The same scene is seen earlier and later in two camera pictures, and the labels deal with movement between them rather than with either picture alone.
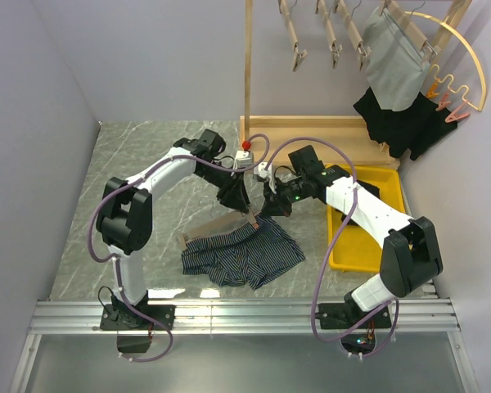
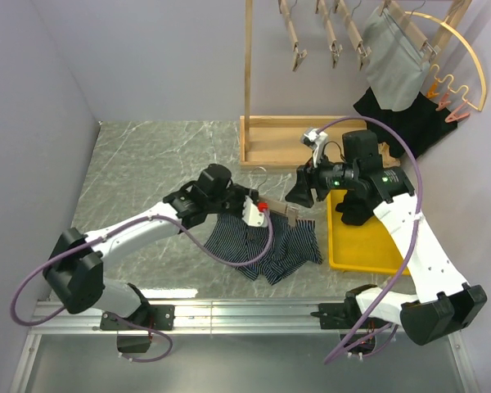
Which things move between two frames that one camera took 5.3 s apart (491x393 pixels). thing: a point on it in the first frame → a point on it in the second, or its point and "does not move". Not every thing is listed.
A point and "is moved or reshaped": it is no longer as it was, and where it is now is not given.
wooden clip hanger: [244, 218] is moved or reshaped
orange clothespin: [431, 92] does not move
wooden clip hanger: [299, 56] does not move
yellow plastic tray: [356, 250] does not move
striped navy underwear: [245, 256] is moved or reshaped
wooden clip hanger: [403, 21] does not move
